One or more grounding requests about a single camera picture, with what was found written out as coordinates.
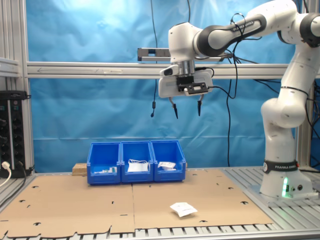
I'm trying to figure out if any short aluminium profile bar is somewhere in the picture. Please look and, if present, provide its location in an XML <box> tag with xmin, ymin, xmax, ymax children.
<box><xmin>137</xmin><ymin>47</ymin><xmax>227</xmax><ymax>63</ymax></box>

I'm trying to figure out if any long aluminium frame beam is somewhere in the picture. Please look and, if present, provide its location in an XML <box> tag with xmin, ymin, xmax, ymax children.
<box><xmin>26</xmin><ymin>61</ymin><xmax>291</xmax><ymax>80</ymax></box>

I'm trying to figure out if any blue bin with masks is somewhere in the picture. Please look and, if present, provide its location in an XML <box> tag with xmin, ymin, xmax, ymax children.
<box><xmin>120</xmin><ymin>141</ymin><xmax>155</xmax><ymax>183</ymax></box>

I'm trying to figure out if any blue bin with green packets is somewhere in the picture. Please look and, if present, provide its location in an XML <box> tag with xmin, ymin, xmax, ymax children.
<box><xmin>86</xmin><ymin>142</ymin><xmax>123</xmax><ymax>186</ymax></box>

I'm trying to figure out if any black camera cable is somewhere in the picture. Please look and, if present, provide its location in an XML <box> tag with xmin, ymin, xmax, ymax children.
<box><xmin>206</xmin><ymin>13</ymin><xmax>251</xmax><ymax>168</ymax></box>

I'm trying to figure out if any hanging black cable with plug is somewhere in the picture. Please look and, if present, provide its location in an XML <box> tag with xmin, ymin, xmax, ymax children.
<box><xmin>149</xmin><ymin>0</ymin><xmax>160</xmax><ymax>118</ymax></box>

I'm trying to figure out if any brown cardboard sheet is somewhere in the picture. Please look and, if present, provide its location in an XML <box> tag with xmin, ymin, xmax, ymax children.
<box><xmin>0</xmin><ymin>173</ymin><xmax>137</xmax><ymax>238</ymax></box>
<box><xmin>131</xmin><ymin>168</ymin><xmax>275</xmax><ymax>230</ymax></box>

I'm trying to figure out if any white plug with cable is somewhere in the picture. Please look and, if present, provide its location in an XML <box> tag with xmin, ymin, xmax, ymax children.
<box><xmin>0</xmin><ymin>161</ymin><xmax>13</xmax><ymax>188</ymax></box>

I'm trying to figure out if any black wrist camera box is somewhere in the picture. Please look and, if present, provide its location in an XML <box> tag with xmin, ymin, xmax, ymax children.
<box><xmin>176</xmin><ymin>75</ymin><xmax>209</xmax><ymax>97</ymax></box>

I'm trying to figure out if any aluminium frame post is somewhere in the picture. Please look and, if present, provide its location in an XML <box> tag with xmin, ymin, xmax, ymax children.
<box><xmin>0</xmin><ymin>0</ymin><xmax>35</xmax><ymax>173</ymax></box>
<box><xmin>296</xmin><ymin>0</ymin><xmax>316</xmax><ymax>168</ymax></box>

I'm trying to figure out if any blue bin with gauze packets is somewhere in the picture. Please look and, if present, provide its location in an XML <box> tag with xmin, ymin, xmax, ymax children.
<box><xmin>150</xmin><ymin>140</ymin><xmax>187</xmax><ymax>182</ymax></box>

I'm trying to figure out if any black socket strip tower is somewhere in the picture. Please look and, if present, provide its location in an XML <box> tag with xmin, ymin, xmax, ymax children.
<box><xmin>0</xmin><ymin>90</ymin><xmax>28</xmax><ymax>179</ymax></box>

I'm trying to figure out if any pale green surgical mask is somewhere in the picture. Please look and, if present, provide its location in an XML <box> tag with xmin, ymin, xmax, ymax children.
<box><xmin>127</xmin><ymin>159</ymin><xmax>150</xmax><ymax>173</ymax></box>

